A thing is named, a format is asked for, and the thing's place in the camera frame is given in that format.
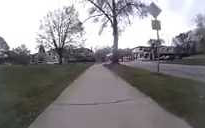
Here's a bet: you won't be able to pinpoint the tall bare tree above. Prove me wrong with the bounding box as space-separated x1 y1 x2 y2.
81 0 151 65

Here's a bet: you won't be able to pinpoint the grey concrete sidewalk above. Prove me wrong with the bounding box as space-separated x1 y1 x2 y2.
28 62 193 128

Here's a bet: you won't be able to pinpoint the pale houses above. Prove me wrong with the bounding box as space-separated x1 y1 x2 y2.
122 44 191 62

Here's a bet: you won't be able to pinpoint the row of houses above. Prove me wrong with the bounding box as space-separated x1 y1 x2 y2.
29 45 97 66

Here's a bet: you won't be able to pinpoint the round-crowned bare tree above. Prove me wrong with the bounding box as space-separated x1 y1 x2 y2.
35 4 86 65

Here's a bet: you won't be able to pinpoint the small dark tree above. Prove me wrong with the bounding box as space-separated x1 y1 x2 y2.
147 38 166 61

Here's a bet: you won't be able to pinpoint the grass verge strip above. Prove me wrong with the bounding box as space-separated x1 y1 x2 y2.
103 62 205 128

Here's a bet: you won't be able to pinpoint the wide grass field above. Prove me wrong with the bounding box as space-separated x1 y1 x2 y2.
0 62 96 128

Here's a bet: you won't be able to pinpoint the dark trees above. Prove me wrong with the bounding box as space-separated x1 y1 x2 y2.
171 11 205 58

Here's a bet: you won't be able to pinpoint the grass bank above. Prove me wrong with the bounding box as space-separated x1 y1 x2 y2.
181 54 205 67

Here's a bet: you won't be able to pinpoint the clump of trees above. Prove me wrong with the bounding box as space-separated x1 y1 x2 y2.
0 34 33 66

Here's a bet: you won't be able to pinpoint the sign post with two signs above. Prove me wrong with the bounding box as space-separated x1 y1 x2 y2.
147 0 163 73

